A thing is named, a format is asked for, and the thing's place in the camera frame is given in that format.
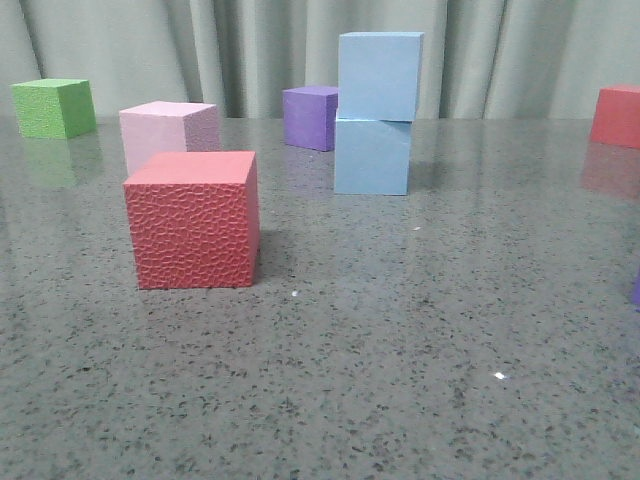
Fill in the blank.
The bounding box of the green foam block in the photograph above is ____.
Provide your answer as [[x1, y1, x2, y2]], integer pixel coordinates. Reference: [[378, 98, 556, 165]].
[[11, 78, 97, 139]]

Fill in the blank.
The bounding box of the red foam block far right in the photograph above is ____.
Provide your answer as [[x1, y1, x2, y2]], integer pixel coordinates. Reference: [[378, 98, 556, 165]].
[[589, 84, 640, 149]]

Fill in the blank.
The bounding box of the grey-green curtain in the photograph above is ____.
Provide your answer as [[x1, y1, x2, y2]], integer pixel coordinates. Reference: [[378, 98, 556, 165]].
[[1, 1, 639, 119]]

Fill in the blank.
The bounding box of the light blue foam block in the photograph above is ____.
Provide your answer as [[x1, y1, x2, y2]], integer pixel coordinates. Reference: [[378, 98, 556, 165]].
[[334, 118, 412, 195], [338, 32, 424, 122]]

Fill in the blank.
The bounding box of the light purple foam block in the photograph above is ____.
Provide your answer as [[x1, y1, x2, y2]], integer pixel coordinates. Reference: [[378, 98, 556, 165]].
[[631, 272, 640, 306]]

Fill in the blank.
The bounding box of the pink foam block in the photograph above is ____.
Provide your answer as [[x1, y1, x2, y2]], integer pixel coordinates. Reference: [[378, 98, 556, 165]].
[[119, 101, 221, 175]]

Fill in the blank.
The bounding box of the dark purple foam block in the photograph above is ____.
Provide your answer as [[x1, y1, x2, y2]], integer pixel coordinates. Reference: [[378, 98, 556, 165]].
[[282, 86, 339, 151]]

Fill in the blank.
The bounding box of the red textured foam block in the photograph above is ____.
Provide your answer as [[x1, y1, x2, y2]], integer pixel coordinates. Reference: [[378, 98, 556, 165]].
[[123, 151, 260, 289]]

